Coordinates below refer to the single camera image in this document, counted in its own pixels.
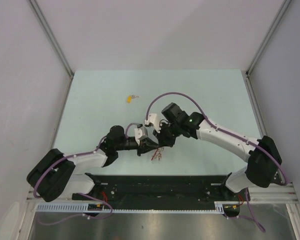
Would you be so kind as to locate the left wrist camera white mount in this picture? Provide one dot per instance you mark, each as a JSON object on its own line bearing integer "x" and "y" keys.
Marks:
{"x": 140, "y": 133}

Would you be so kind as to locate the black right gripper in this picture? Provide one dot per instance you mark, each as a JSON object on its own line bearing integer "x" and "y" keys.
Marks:
{"x": 163, "y": 142}

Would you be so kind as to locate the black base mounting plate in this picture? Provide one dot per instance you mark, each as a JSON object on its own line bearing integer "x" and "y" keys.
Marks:
{"x": 208, "y": 187}

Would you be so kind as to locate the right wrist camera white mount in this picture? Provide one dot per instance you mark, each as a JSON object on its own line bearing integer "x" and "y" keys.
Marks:
{"x": 153, "y": 120}

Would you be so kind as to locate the right aluminium frame post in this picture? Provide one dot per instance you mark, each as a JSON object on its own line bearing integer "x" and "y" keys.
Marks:
{"x": 269, "y": 35}

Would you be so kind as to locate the aluminium frame post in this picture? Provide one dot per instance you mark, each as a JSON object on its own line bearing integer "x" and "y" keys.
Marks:
{"x": 269, "y": 35}
{"x": 42, "y": 20}

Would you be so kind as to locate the red handled metal key holder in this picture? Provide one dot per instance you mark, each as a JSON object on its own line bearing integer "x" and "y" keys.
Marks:
{"x": 157, "y": 154}

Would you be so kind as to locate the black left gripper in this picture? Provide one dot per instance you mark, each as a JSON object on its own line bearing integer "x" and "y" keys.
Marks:
{"x": 142, "y": 148}

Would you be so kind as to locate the left aluminium frame post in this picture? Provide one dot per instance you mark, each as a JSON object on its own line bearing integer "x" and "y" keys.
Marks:
{"x": 42, "y": 20}

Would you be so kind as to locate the key with yellow tag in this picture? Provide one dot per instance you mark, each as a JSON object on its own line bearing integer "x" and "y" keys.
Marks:
{"x": 131, "y": 97}

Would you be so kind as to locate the grey slotted cable duct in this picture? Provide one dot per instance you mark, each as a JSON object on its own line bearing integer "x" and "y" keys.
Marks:
{"x": 216, "y": 207}

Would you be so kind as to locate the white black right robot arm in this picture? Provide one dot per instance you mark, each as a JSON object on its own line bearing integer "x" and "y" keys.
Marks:
{"x": 261, "y": 155}

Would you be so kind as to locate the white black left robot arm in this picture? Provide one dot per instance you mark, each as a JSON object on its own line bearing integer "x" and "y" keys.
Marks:
{"x": 57, "y": 173}

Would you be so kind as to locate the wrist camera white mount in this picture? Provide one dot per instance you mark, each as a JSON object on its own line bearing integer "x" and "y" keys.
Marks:
{"x": 140, "y": 133}
{"x": 153, "y": 120}

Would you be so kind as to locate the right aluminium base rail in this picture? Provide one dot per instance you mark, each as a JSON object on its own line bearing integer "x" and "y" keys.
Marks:
{"x": 274, "y": 194}

